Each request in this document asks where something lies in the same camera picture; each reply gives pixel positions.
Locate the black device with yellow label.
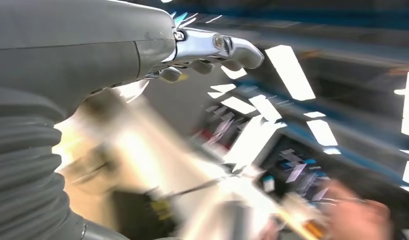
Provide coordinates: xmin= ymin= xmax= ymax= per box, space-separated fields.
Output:
xmin=111 ymin=187 xmax=182 ymax=240

